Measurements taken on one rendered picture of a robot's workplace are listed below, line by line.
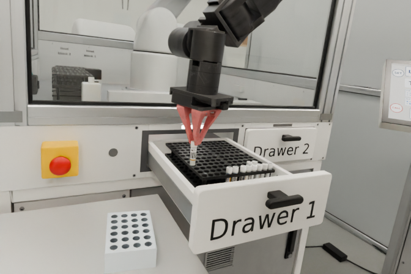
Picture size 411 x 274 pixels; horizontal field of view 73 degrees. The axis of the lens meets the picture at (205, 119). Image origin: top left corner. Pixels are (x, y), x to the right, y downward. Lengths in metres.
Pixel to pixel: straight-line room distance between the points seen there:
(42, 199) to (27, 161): 0.11
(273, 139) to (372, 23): 1.54
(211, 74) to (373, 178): 1.89
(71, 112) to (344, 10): 0.88
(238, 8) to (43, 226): 0.56
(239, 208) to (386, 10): 1.96
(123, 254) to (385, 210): 1.95
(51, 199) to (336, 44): 0.96
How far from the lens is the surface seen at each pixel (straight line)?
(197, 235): 0.47
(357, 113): 2.27
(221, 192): 0.45
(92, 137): 0.71
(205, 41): 0.47
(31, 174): 0.74
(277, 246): 1.20
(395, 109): 1.27
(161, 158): 0.65
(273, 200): 0.48
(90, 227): 0.66
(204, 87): 0.47
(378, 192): 2.27
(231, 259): 1.08
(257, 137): 0.87
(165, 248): 0.60
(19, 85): 0.69
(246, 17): 0.51
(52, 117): 0.69
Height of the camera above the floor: 1.12
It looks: 12 degrees down
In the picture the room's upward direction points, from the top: 6 degrees clockwise
